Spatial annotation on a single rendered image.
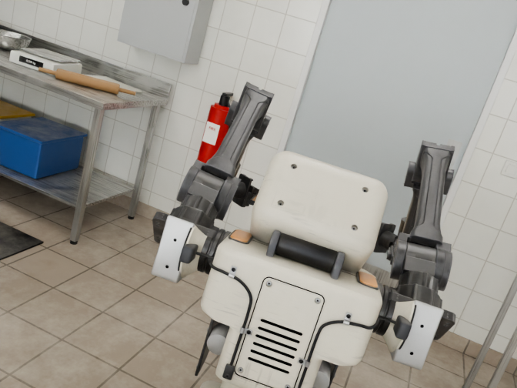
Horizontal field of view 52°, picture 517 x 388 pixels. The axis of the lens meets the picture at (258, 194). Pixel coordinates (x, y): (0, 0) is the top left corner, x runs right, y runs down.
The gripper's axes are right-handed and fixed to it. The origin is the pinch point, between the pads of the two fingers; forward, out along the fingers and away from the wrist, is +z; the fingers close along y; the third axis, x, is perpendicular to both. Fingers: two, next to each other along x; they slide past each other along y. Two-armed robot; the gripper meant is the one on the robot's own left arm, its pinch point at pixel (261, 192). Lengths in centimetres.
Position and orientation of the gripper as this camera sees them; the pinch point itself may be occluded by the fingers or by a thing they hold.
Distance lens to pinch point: 186.3
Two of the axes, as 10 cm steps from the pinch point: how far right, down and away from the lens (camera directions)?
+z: 7.7, 1.0, 6.3
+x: 5.6, 3.4, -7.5
